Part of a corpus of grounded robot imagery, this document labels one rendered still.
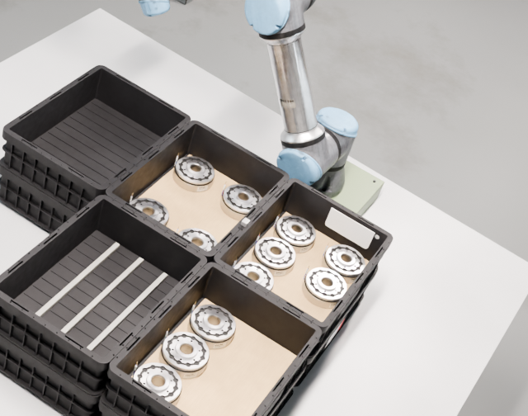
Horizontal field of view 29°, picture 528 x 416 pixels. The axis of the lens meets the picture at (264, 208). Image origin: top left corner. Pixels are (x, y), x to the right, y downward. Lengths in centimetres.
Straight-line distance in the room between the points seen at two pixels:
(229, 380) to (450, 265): 92
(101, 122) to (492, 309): 116
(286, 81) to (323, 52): 233
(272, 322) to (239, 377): 15
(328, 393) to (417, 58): 291
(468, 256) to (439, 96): 202
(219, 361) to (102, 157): 67
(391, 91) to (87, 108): 228
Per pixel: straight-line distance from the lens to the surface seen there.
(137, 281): 236
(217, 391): 221
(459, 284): 288
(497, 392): 369
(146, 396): 204
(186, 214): 255
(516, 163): 473
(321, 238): 261
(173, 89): 315
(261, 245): 249
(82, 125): 273
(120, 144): 270
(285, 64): 255
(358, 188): 292
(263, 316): 231
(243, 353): 229
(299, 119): 260
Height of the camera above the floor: 254
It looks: 40 degrees down
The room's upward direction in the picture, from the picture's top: 20 degrees clockwise
